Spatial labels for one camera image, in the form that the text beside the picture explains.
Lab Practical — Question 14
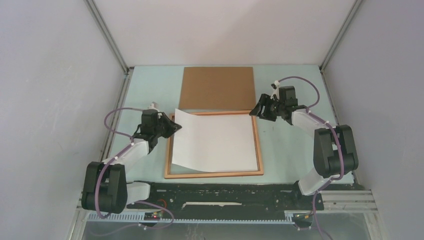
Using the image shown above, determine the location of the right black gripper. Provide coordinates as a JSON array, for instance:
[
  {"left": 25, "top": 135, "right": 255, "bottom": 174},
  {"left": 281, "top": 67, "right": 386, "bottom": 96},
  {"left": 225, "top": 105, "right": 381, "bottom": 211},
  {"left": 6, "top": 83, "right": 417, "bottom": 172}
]
[{"left": 249, "top": 93, "right": 285, "bottom": 122}]

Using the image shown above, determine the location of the wooden picture frame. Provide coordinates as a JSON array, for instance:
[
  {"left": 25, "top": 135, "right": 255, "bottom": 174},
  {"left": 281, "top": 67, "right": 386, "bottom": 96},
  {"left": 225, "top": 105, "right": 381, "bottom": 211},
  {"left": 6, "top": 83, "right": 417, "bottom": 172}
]
[{"left": 164, "top": 110, "right": 264, "bottom": 179}]

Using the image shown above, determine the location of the sunset photo print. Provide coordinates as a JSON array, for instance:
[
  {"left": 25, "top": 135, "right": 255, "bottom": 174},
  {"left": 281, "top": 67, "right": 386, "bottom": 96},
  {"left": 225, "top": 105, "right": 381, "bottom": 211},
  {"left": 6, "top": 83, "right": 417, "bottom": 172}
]
[{"left": 171, "top": 109, "right": 259, "bottom": 173}]

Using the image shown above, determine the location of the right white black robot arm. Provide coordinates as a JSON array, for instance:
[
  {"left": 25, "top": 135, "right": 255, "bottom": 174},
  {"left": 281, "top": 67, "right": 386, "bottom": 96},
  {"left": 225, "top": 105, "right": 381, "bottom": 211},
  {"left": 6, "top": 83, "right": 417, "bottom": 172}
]
[{"left": 249, "top": 83, "right": 359, "bottom": 209}]

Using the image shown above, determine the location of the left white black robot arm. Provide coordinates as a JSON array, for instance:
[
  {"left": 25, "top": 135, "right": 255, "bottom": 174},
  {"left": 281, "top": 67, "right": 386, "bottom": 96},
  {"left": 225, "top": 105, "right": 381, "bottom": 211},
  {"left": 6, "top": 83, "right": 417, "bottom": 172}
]
[{"left": 81, "top": 108, "right": 182, "bottom": 219}]

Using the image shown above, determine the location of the brown cardboard backing board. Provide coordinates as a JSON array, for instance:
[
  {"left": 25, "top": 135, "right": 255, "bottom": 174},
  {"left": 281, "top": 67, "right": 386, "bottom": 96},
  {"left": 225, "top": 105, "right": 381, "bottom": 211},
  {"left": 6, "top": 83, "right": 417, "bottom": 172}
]
[{"left": 178, "top": 66, "right": 256, "bottom": 111}]

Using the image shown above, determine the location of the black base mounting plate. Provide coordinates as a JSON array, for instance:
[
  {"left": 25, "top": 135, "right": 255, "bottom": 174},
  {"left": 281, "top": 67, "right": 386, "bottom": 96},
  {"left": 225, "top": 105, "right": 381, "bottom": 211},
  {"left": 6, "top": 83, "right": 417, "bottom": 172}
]
[{"left": 146, "top": 182, "right": 324, "bottom": 221}]

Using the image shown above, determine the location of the left aluminium corner post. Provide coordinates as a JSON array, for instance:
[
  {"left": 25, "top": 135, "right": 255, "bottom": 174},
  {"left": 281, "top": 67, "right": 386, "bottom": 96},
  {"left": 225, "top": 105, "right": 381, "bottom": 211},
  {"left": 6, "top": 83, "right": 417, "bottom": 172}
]
[{"left": 84, "top": 0, "right": 130, "bottom": 75}]

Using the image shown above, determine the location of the aluminium corner post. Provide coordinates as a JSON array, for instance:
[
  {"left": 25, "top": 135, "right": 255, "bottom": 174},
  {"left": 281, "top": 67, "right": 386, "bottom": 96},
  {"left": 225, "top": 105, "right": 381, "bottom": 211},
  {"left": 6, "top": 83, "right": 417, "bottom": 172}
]
[
  {"left": 319, "top": 0, "right": 365, "bottom": 74},
  {"left": 84, "top": 0, "right": 130, "bottom": 75}
]

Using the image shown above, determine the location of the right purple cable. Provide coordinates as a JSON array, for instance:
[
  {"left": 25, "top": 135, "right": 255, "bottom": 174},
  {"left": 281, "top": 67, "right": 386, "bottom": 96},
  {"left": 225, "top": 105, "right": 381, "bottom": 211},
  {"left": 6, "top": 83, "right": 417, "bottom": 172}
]
[{"left": 273, "top": 76, "right": 345, "bottom": 240}]

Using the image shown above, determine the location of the purple cable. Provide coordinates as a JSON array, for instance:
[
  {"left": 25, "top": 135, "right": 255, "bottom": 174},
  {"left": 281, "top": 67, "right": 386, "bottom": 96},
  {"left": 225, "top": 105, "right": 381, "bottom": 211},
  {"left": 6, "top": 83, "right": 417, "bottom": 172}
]
[
  {"left": 89, "top": 106, "right": 176, "bottom": 238},
  {"left": 273, "top": 76, "right": 345, "bottom": 240}
]

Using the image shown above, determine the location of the right aluminium corner post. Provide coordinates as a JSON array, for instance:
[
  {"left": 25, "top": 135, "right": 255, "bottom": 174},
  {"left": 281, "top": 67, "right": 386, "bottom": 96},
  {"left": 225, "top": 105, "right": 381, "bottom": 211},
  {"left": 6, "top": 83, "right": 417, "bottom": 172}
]
[{"left": 319, "top": 0, "right": 365, "bottom": 74}]

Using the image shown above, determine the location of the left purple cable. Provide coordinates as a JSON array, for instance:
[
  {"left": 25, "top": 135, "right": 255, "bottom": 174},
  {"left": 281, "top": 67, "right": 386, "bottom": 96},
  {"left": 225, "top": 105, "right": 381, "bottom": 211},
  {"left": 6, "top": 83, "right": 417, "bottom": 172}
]
[{"left": 89, "top": 106, "right": 176, "bottom": 238}]

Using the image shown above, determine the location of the aluminium rail with cable duct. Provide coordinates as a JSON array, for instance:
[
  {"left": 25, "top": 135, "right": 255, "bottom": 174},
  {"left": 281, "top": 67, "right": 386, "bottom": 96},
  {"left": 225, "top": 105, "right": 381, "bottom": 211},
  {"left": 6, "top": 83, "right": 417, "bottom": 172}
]
[{"left": 67, "top": 188, "right": 387, "bottom": 240}]

